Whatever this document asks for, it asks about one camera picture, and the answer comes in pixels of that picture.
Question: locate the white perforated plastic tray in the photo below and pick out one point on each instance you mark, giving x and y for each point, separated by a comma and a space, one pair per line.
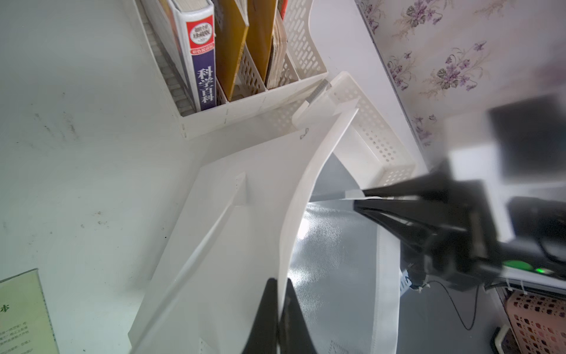
370, 149

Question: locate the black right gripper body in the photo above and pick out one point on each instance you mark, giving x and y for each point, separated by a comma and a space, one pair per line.
466, 252

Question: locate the white plastic file organizer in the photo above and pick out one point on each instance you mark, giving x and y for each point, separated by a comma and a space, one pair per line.
303, 70

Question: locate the green history picture book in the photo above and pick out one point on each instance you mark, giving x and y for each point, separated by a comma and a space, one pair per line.
26, 326

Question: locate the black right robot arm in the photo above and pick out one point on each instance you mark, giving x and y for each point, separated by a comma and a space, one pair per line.
538, 247

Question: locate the white insulated delivery bag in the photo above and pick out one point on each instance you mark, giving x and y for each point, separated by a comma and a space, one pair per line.
248, 218

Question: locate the science encyclopedia book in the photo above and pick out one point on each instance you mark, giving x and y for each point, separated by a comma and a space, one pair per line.
193, 28

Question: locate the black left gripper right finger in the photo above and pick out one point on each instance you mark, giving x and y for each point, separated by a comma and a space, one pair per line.
294, 336

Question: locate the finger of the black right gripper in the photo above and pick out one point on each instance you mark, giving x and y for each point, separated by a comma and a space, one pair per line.
420, 226
419, 186

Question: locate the pink perforated basket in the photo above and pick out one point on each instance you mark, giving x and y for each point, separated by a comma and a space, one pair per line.
538, 322

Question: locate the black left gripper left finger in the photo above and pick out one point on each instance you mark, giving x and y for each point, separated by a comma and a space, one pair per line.
263, 338

